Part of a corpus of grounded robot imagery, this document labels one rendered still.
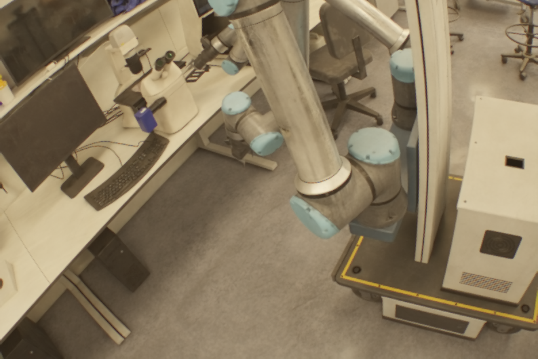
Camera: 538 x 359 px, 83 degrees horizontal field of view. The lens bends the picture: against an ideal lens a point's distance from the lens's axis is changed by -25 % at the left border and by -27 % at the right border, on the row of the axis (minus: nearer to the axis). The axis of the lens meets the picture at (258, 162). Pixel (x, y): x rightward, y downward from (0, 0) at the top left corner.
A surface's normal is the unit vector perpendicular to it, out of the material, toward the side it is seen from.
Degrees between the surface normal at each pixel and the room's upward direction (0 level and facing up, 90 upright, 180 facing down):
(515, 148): 0
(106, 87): 90
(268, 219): 0
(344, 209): 76
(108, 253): 90
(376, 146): 5
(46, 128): 86
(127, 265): 90
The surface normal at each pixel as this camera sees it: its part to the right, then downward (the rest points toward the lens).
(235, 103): -0.09, -0.54
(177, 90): 0.76, 0.23
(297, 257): -0.29, -0.72
